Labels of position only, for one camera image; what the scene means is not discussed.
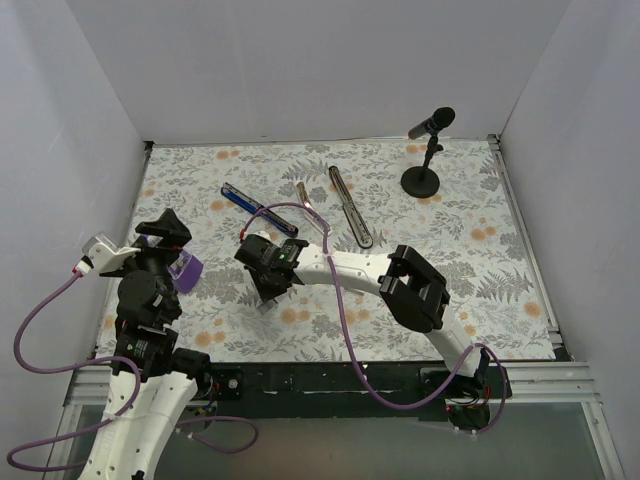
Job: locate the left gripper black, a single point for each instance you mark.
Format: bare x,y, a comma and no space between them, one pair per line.
157,248

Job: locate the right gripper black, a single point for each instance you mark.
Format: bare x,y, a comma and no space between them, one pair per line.
265,284

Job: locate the grey staple strip stack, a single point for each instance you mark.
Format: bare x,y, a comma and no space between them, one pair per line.
267,306

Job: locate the purple stapler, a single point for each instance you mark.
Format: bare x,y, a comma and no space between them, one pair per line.
173,268

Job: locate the blue stapler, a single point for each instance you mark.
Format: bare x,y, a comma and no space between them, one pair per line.
252,206

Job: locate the white stapler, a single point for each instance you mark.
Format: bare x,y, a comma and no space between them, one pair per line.
310,211

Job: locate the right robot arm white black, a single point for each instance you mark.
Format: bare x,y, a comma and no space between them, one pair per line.
412,289

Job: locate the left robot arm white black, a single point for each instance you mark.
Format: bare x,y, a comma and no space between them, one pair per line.
152,379

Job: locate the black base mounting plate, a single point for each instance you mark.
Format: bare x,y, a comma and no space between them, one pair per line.
322,390

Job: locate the black microphone on stand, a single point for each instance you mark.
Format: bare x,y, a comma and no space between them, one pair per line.
421,181

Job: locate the floral table mat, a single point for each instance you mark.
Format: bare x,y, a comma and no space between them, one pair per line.
466,230

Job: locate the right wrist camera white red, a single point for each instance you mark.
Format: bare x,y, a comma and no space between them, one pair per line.
262,235

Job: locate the aluminium frame rail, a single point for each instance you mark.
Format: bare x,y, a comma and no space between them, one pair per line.
531,382

